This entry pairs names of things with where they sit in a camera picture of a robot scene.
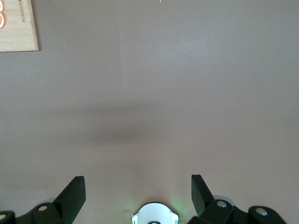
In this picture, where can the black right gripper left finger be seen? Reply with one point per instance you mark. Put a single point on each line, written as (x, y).
(70, 198)

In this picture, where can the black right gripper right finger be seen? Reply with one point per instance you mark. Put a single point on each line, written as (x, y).
(202, 198)

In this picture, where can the orange slice toy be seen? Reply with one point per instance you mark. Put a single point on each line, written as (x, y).
(1, 4)
(2, 19)

